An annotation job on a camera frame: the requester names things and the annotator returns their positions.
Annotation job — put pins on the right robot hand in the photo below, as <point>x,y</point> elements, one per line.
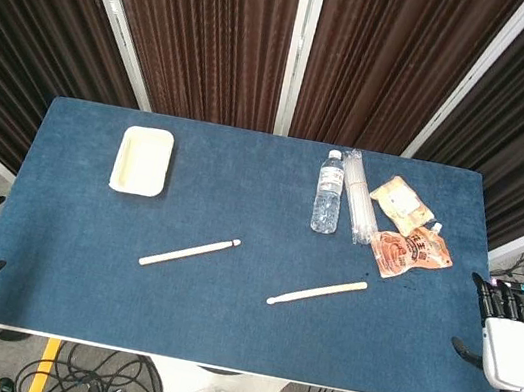
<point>511,351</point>

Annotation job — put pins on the wooden drumstick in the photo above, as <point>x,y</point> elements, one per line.
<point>188,251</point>
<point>318,293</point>

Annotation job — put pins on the orange spout pouch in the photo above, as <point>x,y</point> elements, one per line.
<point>409,255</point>

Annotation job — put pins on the yellow floor tape strip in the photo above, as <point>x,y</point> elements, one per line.
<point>44,366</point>

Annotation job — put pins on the beige food packet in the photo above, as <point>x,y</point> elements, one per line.
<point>400,205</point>

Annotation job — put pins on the white rectangular foam tray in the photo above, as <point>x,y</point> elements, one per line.
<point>142,162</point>

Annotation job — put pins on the clear pack of straws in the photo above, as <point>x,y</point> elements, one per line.
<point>358,198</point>

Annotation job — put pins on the clear plastic water bottle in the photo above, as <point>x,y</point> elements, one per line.
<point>328,197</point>

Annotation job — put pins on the blue felt table mat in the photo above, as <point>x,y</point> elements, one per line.
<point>219,320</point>

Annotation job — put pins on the white partition post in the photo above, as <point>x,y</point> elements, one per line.
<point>113,17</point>
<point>472,81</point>
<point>301,45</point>

